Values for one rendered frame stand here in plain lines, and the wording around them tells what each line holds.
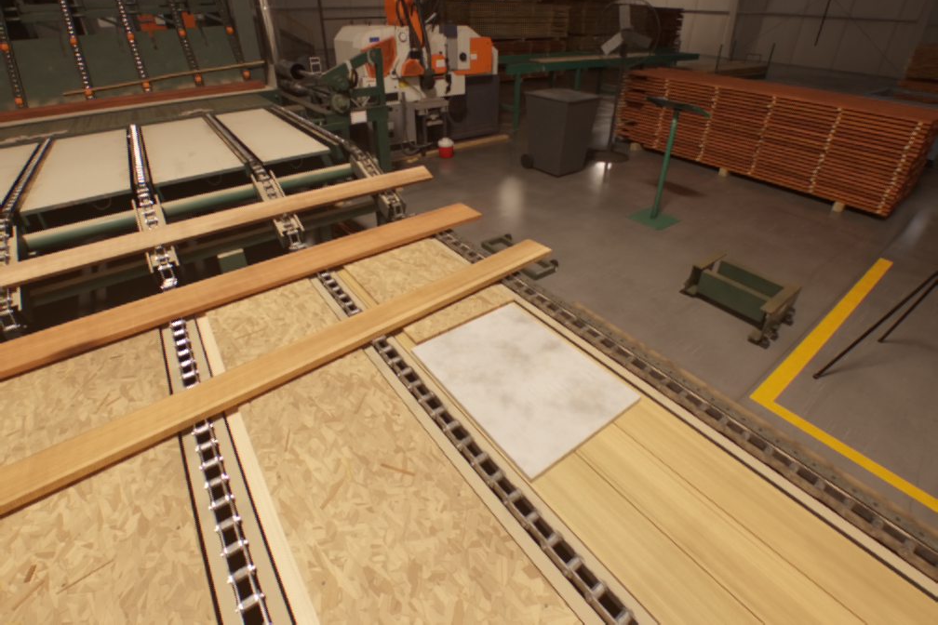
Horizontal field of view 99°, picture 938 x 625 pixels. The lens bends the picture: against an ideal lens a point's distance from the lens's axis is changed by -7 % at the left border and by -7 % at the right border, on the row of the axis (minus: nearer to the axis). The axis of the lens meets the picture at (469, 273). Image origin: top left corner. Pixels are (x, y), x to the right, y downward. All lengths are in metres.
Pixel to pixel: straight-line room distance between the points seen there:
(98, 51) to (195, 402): 6.02
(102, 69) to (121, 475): 5.94
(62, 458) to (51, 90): 5.69
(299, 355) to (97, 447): 0.58
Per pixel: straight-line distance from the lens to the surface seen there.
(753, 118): 6.52
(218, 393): 1.51
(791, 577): 1.32
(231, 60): 7.03
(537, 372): 1.46
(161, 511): 1.37
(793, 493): 1.45
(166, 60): 7.01
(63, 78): 6.97
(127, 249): 2.51
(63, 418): 1.78
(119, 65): 7.00
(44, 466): 1.59
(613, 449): 1.34
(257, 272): 2.06
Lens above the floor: 1.85
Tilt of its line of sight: 32 degrees down
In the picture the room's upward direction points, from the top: straight up
